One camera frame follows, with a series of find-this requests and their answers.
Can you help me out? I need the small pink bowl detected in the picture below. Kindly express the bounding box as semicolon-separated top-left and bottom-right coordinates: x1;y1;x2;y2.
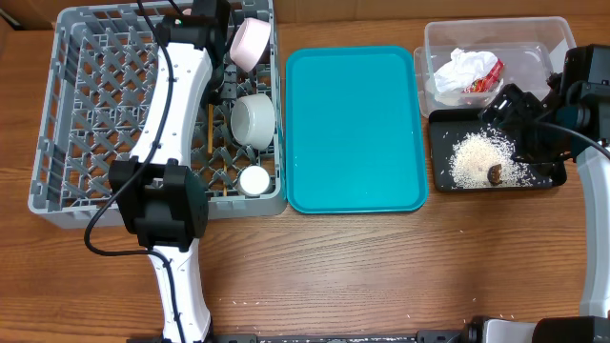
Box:
230;17;272;71

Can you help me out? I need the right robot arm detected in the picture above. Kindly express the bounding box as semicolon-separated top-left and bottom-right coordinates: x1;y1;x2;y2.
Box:
460;44;609;343

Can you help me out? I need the grey bowl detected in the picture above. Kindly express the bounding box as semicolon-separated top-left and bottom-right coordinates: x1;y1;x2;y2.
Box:
230;93;275;151

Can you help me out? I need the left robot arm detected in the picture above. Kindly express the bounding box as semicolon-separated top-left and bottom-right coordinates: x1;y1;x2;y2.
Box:
109;1;232;342

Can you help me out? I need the wooden chopstick with markings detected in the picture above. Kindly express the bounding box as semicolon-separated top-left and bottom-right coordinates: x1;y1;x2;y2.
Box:
221;120;228;196

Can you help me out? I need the clear plastic bin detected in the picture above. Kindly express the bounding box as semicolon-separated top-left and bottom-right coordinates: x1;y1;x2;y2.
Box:
414;16;576;117

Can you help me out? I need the grey dish rack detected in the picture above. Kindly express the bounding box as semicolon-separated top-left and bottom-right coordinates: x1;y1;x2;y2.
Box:
28;1;287;229

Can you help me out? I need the white rice pile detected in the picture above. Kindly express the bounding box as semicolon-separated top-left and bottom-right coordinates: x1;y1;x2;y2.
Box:
436;129;553;191

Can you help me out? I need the teal serving tray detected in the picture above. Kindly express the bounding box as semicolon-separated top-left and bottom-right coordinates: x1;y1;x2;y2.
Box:
285;46;429;214

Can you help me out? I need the red snack wrapper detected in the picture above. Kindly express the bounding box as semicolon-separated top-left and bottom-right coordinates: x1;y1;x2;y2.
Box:
464;60;504;93

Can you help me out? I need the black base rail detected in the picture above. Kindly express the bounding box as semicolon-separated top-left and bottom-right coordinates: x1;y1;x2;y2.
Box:
126;328;478;343

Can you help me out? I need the white cup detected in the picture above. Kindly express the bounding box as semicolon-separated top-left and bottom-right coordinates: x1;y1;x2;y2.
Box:
236;166;271;197

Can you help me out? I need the brown food scrap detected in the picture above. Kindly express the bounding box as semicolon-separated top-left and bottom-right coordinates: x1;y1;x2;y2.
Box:
487;164;502;186

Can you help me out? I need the white napkin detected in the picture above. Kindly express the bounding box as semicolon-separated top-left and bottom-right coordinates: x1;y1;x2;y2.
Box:
434;48;500;92

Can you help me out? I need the black tray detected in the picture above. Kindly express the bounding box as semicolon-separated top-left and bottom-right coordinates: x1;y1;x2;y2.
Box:
429;109;567;192

